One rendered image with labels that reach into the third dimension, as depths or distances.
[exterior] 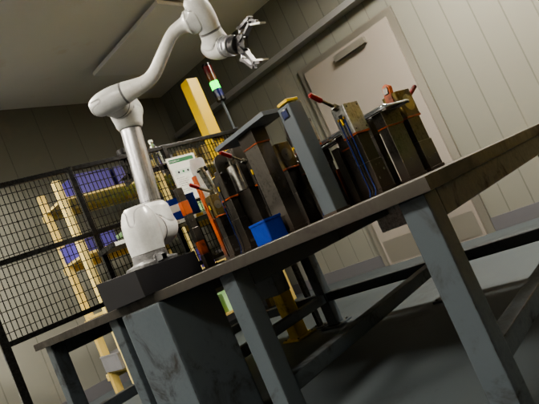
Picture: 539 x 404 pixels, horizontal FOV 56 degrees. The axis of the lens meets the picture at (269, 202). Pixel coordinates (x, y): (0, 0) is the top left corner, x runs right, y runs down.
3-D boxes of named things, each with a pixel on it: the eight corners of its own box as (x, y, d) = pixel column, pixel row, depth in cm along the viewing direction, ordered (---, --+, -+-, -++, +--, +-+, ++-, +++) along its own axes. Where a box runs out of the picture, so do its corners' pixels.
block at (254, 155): (308, 224, 208) (264, 125, 211) (294, 231, 203) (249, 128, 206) (293, 231, 215) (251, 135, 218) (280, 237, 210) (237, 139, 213)
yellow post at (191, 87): (316, 329, 357) (204, 73, 370) (299, 341, 345) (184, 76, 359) (301, 333, 370) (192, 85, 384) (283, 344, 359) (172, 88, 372)
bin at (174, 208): (201, 211, 308) (193, 191, 308) (155, 228, 292) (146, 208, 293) (193, 217, 322) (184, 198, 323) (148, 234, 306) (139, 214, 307)
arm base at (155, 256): (147, 266, 209) (143, 253, 210) (125, 274, 226) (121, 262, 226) (184, 253, 221) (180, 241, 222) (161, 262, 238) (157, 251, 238)
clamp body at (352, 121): (397, 187, 192) (358, 100, 195) (379, 195, 185) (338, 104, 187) (382, 193, 198) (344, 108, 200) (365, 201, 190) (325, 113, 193)
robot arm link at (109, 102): (113, 77, 226) (127, 83, 239) (79, 94, 229) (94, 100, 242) (124, 103, 225) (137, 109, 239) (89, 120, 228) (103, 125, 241)
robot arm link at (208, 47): (222, 63, 219) (208, 35, 213) (204, 65, 231) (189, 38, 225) (240, 50, 224) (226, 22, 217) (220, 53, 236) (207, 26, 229)
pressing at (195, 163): (224, 207, 310) (202, 155, 312) (209, 212, 303) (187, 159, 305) (224, 207, 310) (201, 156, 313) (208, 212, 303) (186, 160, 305)
